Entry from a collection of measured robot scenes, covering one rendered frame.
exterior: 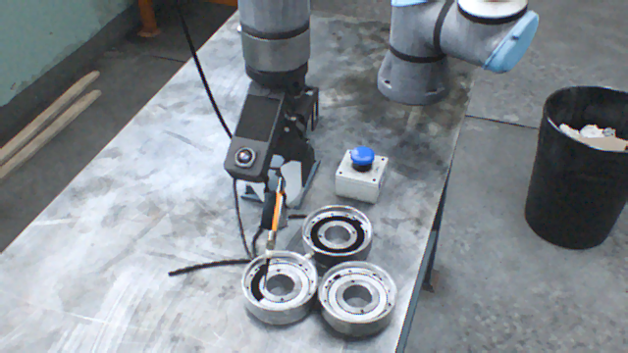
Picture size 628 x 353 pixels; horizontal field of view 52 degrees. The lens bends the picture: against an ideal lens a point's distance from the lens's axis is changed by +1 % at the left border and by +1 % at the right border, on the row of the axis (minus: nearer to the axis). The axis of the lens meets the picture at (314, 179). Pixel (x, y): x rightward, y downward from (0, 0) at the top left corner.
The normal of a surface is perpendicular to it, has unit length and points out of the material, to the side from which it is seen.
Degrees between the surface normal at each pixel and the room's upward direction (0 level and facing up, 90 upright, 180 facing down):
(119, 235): 0
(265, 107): 31
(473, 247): 0
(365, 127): 0
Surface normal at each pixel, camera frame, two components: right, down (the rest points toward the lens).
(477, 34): -0.48, 0.69
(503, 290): 0.00, -0.76
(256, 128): -0.15, -0.33
